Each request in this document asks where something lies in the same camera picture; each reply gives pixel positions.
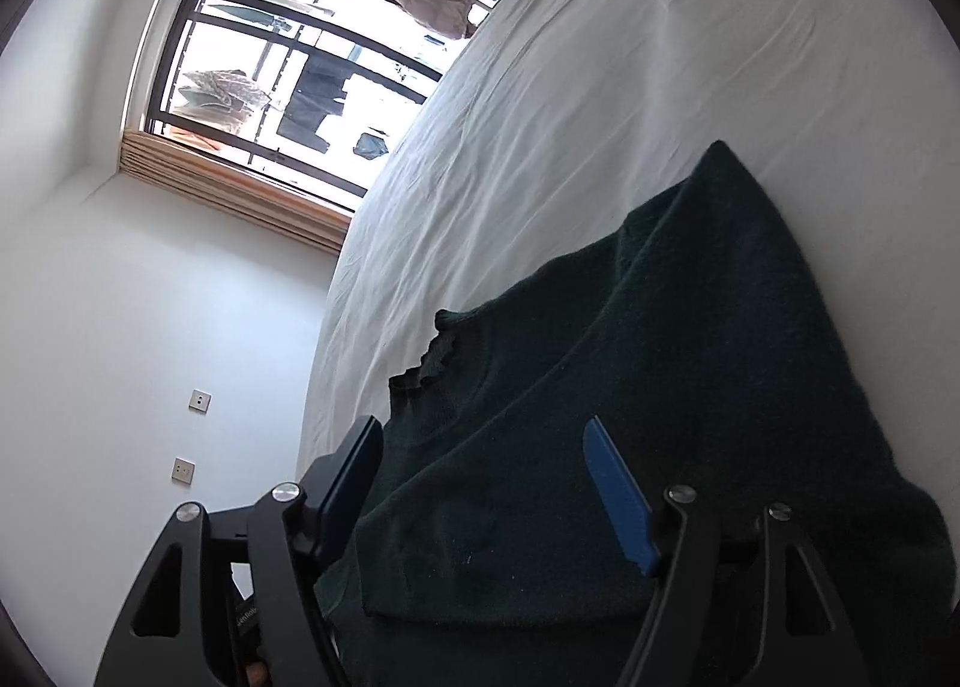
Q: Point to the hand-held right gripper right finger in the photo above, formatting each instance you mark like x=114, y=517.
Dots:
x=619, y=499

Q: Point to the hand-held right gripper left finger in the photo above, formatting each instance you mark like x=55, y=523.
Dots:
x=349, y=477

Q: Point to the dark green knit sweater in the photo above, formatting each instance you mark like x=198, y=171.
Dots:
x=637, y=327

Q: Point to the small dark hanging cloth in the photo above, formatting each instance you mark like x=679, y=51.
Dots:
x=370, y=145

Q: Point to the dark hanging pants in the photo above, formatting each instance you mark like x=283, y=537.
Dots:
x=315, y=102

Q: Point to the patterned hanging cloth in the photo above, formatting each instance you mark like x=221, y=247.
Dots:
x=221, y=98

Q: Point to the white bed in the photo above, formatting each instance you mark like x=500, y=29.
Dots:
x=600, y=94

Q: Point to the black barred window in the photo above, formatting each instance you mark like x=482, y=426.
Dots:
x=217, y=4

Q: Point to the white wall socket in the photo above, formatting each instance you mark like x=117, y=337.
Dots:
x=183, y=471

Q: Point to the upper wall switch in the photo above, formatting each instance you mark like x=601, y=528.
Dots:
x=200, y=401

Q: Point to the wooden window frame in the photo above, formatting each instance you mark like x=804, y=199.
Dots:
x=225, y=184

